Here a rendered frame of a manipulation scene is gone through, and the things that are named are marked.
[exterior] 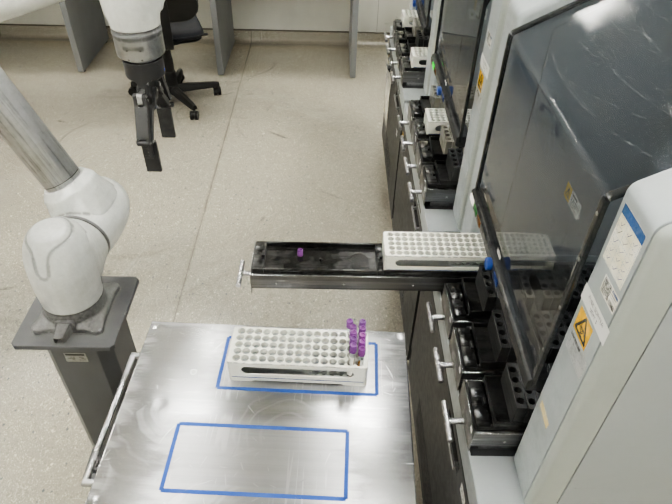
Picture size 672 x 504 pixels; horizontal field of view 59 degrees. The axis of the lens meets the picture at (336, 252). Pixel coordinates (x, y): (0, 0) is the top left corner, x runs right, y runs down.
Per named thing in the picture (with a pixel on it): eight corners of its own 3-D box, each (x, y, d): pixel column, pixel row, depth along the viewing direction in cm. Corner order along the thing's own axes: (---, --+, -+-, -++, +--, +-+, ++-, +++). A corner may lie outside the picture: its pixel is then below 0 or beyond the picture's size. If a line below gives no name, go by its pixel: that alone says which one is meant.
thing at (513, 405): (520, 426, 120) (527, 409, 116) (510, 425, 120) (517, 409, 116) (509, 379, 129) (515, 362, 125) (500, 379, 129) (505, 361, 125)
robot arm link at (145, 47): (103, 34, 104) (111, 66, 108) (154, 35, 104) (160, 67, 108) (117, 16, 111) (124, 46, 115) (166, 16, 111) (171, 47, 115)
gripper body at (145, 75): (128, 46, 115) (138, 90, 121) (115, 64, 108) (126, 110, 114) (166, 46, 115) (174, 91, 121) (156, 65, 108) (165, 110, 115)
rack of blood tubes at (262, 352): (366, 349, 134) (368, 331, 130) (366, 386, 126) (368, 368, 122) (236, 344, 134) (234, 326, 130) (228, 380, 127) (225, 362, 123)
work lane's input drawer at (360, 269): (494, 264, 170) (501, 240, 164) (504, 298, 159) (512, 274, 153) (241, 259, 169) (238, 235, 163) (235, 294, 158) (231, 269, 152)
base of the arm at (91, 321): (24, 346, 148) (17, 331, 144) (56, 284, 164) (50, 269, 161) (97, 347, 148) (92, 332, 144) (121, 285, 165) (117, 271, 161)
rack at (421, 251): (488, 250, 164) (492, 233, 159) (495, 275, 156) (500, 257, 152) (381, 248, 163) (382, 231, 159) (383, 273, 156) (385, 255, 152)
